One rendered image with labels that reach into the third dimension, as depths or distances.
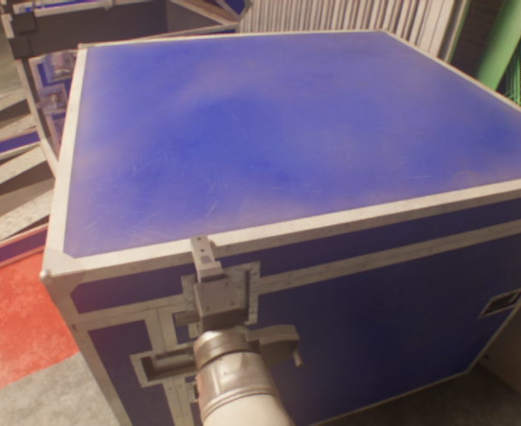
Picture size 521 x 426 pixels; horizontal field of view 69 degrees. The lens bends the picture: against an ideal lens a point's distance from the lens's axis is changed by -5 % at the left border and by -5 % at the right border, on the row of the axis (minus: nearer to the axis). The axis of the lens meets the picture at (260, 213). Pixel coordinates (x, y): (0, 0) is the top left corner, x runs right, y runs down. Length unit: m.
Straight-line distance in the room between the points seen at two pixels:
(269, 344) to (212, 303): 0.08
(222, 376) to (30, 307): 1.67
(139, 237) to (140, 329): 0.17
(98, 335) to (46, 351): 1.18
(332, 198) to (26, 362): 1.51
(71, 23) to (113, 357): 2.24
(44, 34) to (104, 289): 2.23
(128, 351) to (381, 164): 0.59
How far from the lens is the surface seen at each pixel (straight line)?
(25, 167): 2.72
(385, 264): 0.79
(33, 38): 2.71
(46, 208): 2.32
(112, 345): 0.74
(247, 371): 0.46
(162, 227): 0.63
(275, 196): 0.68
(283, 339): 0.50
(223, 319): 0.48
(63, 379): 1.79
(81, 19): 2.75
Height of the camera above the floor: 1.49
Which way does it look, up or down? 40 degrees down
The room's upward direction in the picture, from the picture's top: 3 degrees clockwise
